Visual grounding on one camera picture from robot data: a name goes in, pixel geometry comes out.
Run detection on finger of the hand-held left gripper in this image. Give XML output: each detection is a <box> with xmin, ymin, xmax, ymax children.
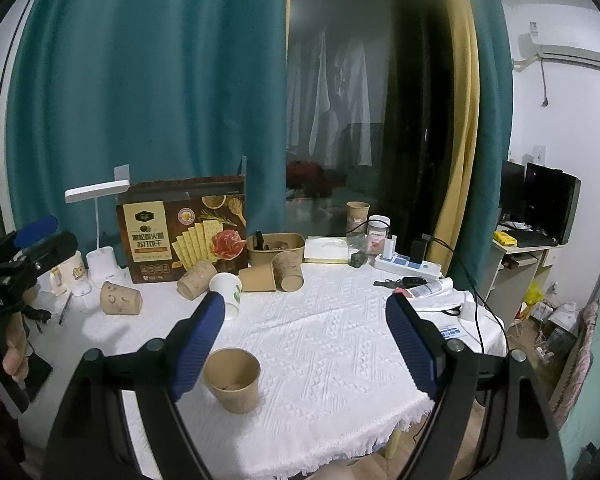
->
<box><xmin>0</xmin><ymin>216</ymin><xmax>59</xmax><ymax>262</ymax></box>
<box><xmin>7</xmin><ymin>231</ymin><xmax>80</xmax><ymax>282</ymax></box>

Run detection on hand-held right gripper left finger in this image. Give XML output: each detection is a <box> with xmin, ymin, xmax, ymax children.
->
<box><xmin>40</xmin><ymin>290</ymin><xmax>227</xmax><ymax>480</ymax></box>

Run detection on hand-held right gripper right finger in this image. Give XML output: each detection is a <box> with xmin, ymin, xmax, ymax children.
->
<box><xmin>385</xmin><ymin>291</ymin><xmax>571</xmax><ymax>480</ymax></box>

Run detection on brown paper cup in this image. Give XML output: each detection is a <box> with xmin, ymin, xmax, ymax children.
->
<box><xmin>99</xmin><ymin>281</ymin><xmax>144</xmax><ymax>316</ymax></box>
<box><xmin>176</xmin><ymin>259</ymin><xmax>219</xmax><ymax>301</ymax></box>
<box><xmin>238</xmin><ymin>263</ymin><xmax>277</xmax><ymax>293</ymax></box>
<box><xmin>345</xmin><ymin>201</ymin><xmax>371</xmax><ymax>237</ymax></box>
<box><xmin>272</xmin><ymin>249</ymin><xmax>305</xmax><ymax>293</ymax></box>
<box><xmin>203</xmin><ymin>348</ymin><xmax>261</xmax><ymax>415</ymax></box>

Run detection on white paper cup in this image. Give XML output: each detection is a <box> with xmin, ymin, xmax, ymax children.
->
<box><xmin>208</xmin><ymin>272</ymin><xmax>243</xmax><ymax>322</ymax></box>

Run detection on person's left hand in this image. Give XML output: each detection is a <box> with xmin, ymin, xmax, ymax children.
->
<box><xmin>0</xmin><ymin>305</ymin><xmax>32</xmax><ymax>407</ymax></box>

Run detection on white cartoon mug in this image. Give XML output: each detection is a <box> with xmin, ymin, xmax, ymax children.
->
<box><xmin>49</xmin><ymin>252</ymin><xmax>89</xmax><ymax>297</ymax></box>

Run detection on white desk lamp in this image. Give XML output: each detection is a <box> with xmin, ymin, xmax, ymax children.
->
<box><xmin>64</xmin><ymin>179</ymin><xmax>131</xmax><ymax>284</ymax></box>

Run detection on white paper packet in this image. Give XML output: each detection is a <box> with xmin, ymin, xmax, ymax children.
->
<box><xmin>414</xmin><ymin>290</ymin><xmax>482</xmax><ymax>322</ymax></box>

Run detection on white tube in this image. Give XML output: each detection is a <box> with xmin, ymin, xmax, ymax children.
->
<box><xmin>407</xmin><ymin>279</ymin><xmax>454</xmax><ymax>301</ymax></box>

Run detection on black key fob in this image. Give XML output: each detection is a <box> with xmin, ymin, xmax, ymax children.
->
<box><xmin>373</xmin><ymin>276</ymin><xmax>426</xmax><ymax>290</ymax></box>

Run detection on white power strip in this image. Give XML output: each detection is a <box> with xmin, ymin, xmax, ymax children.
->
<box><xmin>374</xmin><ymin>252</ymin><xmax>444</xmax><ymax>282</ymax></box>

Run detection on black flat stand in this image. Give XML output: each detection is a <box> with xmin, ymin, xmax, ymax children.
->
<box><xmin>27</xmin><ymin>354</ymin><xmax>54</xmax><ymax>387</ymax></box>

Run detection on white textured tablecloth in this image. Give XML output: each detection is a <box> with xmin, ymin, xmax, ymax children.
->
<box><xmin>29</xmin><ymin>254</ymin><xmax>510</xmax><ymax>479</ymax></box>

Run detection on wooden table leg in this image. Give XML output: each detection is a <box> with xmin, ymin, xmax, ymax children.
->
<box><xmin>384</xmin><ymin>426</ymin><xmax>402</xmax><ymax>459</ymax></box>

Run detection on white computer desk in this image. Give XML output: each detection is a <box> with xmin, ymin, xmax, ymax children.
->
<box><xmin>479</xmin><ymin>239</ymin><xmax>567</xmax><ymax>322</ymax></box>

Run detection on brown cracker box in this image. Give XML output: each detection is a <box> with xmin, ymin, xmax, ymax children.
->
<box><xmin>115</xmin><ymin>174</ymin><xmax>248</xmax><ymax>284</ymax></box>

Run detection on clear jar white lid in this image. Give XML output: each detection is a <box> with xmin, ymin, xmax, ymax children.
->
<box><xmin>367</xmin><ymin>214</ymin><xmax>391</xmax><ymax>257</ymax></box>

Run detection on white tissue pack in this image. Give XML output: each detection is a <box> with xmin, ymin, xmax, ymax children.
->
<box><xmin>303</xmin><ymin>237</ymin><xmax>351</xmax><ymax>265</ymax></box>

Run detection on yellow plastic bag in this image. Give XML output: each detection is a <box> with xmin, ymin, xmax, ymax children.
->
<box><xmin>523</xmin><ymin>282</ymin><xmax>544</xmax><ymax>319</ymax></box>

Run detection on brown paper bowl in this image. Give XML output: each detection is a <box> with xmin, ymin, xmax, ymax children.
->
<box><xmin>246</xmin><ymin>232</ymin><xmax>306</xmax><ymax>267</ymax></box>

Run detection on black keyboard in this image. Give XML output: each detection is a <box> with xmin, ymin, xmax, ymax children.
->
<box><xmin>511</xmin><ymin>230</ymin><xmax>557</xmax><ymax>249</ymax></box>

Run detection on floral cloth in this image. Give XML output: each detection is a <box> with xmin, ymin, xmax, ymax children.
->
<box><xmin>550</xmin><ymin>299</ymin><xmax>600</xmax><ymax>432</ymax></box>

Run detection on teal curtain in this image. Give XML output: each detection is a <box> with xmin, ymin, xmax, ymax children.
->
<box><xmin>459</xmin><ymin>0</ymin><xmax>514</xmax><ymax>292</ymax></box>
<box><xmin>4</xmin><ymin>0</ymin><xmax>289</xmax><ymax>273</ymax></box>

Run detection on black computer monitor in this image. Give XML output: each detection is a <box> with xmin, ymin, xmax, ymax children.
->
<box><xmin>522</xmin><ymin>162</ymin><xmax>582</xmax><ymax>246</ymax></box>

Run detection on glass balcony door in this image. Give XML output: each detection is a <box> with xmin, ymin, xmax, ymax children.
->
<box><xmin>285</xmin><ymin>0</ymin><xmax>457</xmax><ymax>262</ymax></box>

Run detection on yellow curtain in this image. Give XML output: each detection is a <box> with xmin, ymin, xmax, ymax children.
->
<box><xmin>431</xmin><ymin>0</ymin><xmax>481</xmax><ymax>282</ymax></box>

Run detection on white hanging clothes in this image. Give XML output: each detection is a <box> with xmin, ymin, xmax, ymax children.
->
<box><xmin>286</xmin><ymin>29</ymin><xmax>374</xmax><ymax>172</ymax></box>

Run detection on white air conditioner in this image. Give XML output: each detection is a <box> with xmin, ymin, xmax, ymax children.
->
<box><xmin>513</xmin><ymin>33</ymin><xmax>600</xmax><ymax>74</ymax></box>

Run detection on black cable plug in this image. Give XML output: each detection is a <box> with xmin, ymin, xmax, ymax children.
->
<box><xmin>22</xmin><ymin>304</ymin><xmax>54</xmax><ymax>333</ymax></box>

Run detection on black power cable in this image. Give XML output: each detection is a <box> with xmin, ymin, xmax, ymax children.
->
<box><xmin>418</xmin><ymin>233</ymin><xmax>509</xmax><ymax>361</ymax></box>

